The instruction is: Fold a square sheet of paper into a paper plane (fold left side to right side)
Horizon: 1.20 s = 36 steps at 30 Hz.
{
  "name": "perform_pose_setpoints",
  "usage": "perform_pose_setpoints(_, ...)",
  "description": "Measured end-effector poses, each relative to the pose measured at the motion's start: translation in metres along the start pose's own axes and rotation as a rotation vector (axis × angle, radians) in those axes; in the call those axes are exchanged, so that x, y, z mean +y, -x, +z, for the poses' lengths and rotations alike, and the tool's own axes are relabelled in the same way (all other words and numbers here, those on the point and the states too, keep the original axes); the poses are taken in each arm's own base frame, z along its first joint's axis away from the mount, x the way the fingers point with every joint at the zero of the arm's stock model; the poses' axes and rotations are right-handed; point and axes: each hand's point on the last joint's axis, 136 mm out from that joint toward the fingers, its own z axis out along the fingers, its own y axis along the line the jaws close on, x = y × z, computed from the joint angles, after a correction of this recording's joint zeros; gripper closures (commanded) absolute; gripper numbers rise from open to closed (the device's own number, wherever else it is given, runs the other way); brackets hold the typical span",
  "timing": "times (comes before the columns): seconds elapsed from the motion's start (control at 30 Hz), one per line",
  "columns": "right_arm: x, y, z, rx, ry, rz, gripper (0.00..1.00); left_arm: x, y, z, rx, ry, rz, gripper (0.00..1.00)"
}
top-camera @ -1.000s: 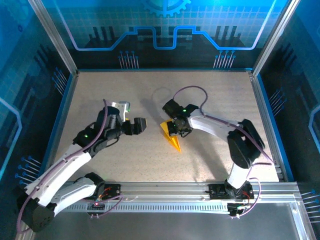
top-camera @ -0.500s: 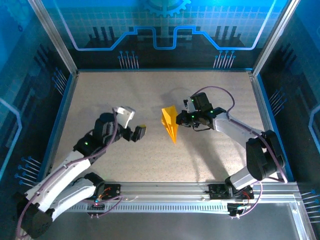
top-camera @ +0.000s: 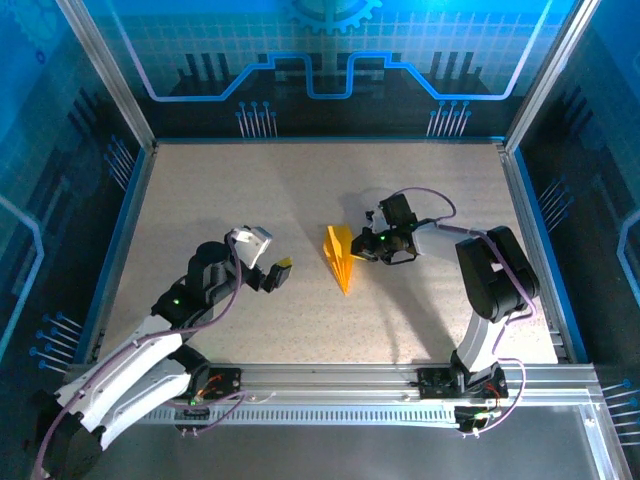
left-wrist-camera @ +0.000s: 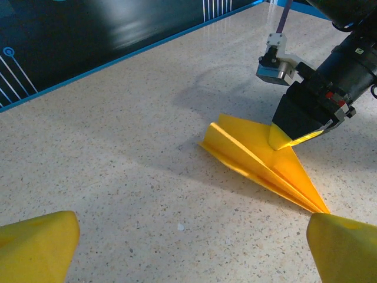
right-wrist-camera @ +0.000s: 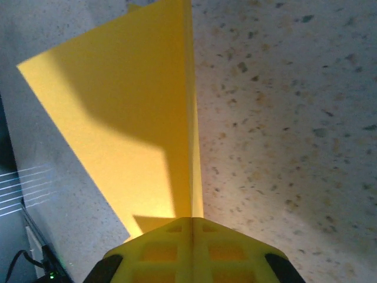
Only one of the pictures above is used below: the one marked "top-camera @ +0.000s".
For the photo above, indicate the yellow paper sheet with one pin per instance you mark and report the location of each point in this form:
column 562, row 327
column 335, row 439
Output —
column 340, row 255

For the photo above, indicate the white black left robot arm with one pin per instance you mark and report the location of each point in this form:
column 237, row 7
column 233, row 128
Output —
column 125, row 375

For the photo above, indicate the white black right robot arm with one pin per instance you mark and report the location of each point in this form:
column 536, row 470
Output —
column 480, row 340

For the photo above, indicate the grey metal sheet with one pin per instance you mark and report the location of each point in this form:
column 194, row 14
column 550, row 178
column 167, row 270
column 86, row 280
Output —
column 325, row 455

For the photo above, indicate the blue table edge strip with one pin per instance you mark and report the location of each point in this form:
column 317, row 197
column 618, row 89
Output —
column 540, row 225
column 120, row 250

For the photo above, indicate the small electronics board with LEDs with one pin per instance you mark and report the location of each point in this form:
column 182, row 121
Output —
column 472, row 419
column 192, row 414

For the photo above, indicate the blue circuit print side panel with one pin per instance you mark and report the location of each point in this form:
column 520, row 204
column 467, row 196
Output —
column 40, row 150
column 600, row 150

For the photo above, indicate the blue gear print panel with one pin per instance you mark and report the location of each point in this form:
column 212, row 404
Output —
column 325, row 30

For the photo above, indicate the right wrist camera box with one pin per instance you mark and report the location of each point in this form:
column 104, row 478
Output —
column 376, row 220

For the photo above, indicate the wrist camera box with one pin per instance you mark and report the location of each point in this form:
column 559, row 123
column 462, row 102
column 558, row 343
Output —
column 252, row 245
column 376, row 220

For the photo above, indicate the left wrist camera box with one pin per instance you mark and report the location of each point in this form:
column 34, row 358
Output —
column 252, row 245

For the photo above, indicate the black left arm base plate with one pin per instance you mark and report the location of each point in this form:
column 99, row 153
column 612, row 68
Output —
column 227, row 382

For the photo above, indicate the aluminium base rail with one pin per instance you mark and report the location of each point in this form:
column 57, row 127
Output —
column 325, row 380

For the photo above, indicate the aluminium table side rail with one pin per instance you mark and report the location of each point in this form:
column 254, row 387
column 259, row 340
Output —
column 520, row 200

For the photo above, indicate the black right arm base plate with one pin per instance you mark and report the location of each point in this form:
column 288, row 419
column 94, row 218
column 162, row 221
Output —
column 430, row 385

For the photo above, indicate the aluminium frame post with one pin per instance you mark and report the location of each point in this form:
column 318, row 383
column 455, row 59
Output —
column 111, row 75
column 550, row 75

